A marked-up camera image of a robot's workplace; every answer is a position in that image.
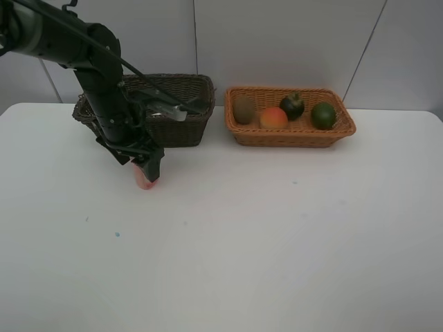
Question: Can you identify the pink bottle white cap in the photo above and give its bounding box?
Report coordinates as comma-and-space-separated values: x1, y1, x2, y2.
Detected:
132, 164, 160, 190

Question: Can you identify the dark mangosteen fruit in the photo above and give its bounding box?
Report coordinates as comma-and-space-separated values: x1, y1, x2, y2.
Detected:
279, 91, 305, 121

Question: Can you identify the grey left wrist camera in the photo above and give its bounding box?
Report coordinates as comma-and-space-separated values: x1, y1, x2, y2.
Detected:
131, 89, 188, 122

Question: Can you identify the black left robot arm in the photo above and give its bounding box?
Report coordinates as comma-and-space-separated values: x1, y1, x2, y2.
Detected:
1, 1, 164, 183

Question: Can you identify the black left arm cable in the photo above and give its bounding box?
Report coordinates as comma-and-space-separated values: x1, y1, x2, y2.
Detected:
6, 0, 205, 115

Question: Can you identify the orange peach fruit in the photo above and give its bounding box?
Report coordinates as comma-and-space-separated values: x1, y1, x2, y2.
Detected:
260, 107, 289, 129

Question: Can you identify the dark brown wicker basket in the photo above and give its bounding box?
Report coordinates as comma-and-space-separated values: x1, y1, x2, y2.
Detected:
71, 73, 217, 149

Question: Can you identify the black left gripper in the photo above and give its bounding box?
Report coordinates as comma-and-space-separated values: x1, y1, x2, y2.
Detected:
93, 113, 164, 183

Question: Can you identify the dark green pump bottle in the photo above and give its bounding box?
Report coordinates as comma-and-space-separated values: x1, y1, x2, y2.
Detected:
184, 98, 210, 115

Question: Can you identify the green lime fruit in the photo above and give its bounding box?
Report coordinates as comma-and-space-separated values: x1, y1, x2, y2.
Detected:
311, 102, 336, 130

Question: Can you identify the brown kiwi fruit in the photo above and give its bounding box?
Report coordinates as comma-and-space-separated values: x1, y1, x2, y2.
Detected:
233, 95, 255, 125

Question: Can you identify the orange wicker basket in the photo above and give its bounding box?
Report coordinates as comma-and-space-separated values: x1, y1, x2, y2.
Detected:
224, 86, 356, 147

